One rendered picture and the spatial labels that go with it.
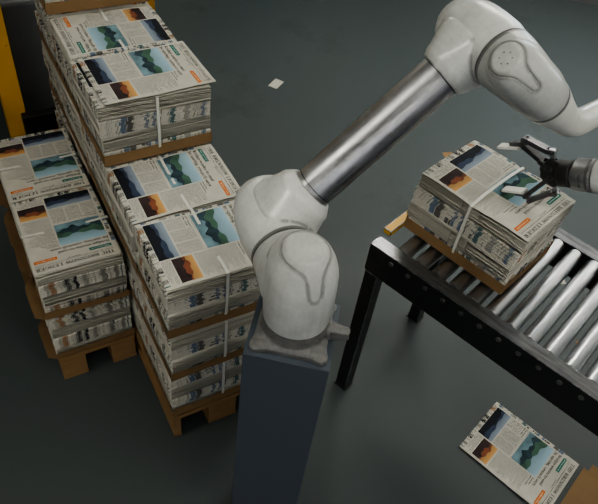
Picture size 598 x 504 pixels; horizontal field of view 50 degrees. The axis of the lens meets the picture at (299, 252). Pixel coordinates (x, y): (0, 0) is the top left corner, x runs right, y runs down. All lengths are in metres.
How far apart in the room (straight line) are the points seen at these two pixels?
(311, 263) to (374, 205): 2.12
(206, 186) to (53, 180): 0.67
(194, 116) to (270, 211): 0.83
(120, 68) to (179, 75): 0.19
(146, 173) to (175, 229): 0.28
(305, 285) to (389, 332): 1.57
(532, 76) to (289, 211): 0.56
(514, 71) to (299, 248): 0.53
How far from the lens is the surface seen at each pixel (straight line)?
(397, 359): 2.78
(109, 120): 2.11
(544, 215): 1.98
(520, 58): 1.30
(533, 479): 2.68
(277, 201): 1.45
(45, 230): 2.36
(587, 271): 2.24
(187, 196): 2.09
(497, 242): 1.93
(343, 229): 3.23
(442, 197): 1.97
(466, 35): 1.41
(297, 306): 1.35
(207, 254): 1.91
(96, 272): 2.27
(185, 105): 2.17
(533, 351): 1.94
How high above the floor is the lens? 2.22
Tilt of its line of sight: 46 degrees down
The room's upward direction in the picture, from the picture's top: 9 degrees clockwise
